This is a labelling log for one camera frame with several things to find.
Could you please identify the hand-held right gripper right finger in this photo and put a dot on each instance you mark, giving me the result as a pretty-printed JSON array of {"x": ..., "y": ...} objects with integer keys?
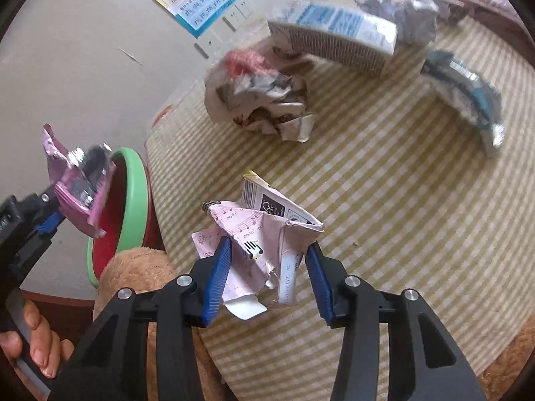
[{"x": 322, "y": 288}]

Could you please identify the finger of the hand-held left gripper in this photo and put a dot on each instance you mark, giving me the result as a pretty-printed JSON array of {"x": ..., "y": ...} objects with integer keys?
[
  {"x": 41, "y": 197},
  {"x": 48, "y": 224}
]

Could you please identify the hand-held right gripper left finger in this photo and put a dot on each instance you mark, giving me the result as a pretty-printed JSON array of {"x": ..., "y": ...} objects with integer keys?
[{"x": 215, "y": 284}]

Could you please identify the pink bag with dark print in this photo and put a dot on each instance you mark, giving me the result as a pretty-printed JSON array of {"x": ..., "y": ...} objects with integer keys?
[{"x": 79, "y": 183}]

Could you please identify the pink carton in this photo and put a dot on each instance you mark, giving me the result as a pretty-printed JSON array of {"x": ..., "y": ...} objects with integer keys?
[{"x": 259, "y": 234}]

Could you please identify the red bin with green rim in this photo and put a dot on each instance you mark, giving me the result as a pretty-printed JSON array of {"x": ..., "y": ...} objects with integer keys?
[{"x": 125, "y": 217}]

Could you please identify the pink grey wrapper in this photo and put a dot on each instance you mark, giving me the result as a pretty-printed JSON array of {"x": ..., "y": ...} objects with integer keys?
[{"x": 259, "y": 104}]

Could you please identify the blue and silver wrapper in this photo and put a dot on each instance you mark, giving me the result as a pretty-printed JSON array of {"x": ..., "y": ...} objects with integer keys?
[{"x": 464, "y": 87}]

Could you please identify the blue and white milk carton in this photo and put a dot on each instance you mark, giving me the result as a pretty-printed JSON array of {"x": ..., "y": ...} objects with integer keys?
[{"x": 334, "y": 29}]

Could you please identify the person's left hand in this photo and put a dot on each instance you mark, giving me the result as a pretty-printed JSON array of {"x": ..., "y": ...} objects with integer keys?
[{"x": 46, "y": 351}]

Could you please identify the brown plush cushion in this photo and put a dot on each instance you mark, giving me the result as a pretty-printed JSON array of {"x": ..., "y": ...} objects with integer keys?
[{"x": 138, "y": 263}]

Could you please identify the white wall socket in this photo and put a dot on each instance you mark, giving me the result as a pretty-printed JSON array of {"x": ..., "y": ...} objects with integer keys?
[
  {"x": 209, "y": 44},
  {"x": 246, "y": 11},
  {"x": 232, "y": 21}
]

